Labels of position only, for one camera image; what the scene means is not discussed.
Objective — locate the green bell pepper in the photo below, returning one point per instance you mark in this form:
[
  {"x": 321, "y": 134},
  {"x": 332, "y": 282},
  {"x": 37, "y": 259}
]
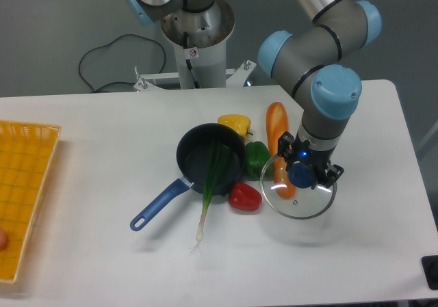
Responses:
[{"x": 257, "y": 155}]

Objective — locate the orange baguette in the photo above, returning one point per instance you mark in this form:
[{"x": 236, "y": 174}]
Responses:
[{"x": 276, "y": 125}]

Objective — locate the dark blue saucepan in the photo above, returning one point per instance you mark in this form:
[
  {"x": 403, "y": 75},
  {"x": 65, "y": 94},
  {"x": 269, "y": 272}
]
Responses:
[{"x": 193, "y": 154}]

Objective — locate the yellow bell pepper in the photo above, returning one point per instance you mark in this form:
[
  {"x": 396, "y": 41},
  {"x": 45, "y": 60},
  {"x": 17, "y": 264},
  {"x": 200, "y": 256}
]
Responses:
[{"x": 238, "y": 122}]

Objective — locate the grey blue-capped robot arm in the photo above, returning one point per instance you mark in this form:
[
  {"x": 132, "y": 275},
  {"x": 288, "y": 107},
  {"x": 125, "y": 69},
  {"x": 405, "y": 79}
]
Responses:
[{"x": 307, "y": 67}]

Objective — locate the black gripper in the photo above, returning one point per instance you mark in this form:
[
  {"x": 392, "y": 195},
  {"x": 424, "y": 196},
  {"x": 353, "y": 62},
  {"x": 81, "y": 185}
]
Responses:
[{"x": 306, "y": 165}]

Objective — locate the yellow woven basket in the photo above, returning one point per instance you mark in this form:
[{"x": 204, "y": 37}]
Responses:
[{"x": 27, "y": 150}]

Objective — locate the black device at table edge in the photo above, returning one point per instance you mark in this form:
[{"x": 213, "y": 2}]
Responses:
[{"x": 430, "y": 266}]

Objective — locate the glass lid with blue knob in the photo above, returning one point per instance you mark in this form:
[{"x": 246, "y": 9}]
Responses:
[{"x": 290, "y": 201}]

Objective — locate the red bell pepper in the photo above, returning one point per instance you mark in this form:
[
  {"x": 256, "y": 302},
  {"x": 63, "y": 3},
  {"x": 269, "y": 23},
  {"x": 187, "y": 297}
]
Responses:
[{"x": 243, "y": 197}]

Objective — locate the green onion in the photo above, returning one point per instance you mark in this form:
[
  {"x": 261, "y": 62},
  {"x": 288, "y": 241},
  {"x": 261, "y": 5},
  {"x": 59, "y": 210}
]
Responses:
[{"x": 218, "y": 161}]

